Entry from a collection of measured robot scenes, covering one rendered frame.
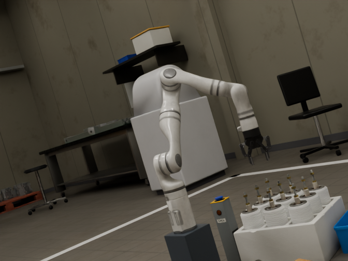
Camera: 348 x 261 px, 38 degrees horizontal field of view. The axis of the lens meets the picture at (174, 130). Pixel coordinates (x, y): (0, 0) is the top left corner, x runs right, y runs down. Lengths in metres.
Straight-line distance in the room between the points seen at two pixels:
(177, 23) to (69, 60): 3.17
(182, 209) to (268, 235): 0.43
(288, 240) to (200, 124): 3.28
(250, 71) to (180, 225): 4.48
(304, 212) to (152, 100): 3.27
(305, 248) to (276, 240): 0.13
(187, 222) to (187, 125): 3.23
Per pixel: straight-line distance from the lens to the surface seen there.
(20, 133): 11.15
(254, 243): 2.33
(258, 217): 2.34
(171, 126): 2.13
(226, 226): 2.47
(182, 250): 2.09
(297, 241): 2.24
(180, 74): 2.27
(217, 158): 5.48
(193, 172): 5.22
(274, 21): 6.08
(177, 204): 2.07
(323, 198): 2.44
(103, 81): 8.92
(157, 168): 2.07
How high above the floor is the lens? 0.76
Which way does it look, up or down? 1 degrees down
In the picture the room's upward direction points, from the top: 17 degrees counter-clockwise
